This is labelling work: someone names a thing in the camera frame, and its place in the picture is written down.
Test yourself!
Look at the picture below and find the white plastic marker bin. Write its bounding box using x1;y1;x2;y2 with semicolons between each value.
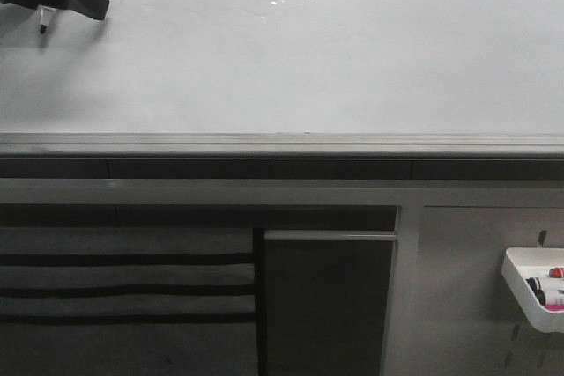
501;247;563;333

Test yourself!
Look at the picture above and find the grey pegboard panel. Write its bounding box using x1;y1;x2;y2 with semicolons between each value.
385;207;563;375

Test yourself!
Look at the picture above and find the pink capped marker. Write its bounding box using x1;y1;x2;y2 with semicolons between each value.
533;290;564;311

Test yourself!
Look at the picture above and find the dark grey cabinet panel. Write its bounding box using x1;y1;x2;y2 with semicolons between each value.
265;230;396;375

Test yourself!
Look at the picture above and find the white whiteboard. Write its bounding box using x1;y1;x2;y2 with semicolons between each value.
1;0;563;135

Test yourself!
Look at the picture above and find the red capped marker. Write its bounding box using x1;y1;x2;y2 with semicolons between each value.
548;267;564;279

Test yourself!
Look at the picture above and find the black capped marker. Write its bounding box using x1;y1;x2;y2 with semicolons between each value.
526;277;564;291

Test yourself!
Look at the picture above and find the grey slatted panel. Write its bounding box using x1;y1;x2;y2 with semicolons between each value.
1;227;263;375

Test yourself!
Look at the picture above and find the black whiteboard marker with tape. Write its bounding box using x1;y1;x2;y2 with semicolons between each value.
39;5;57;34

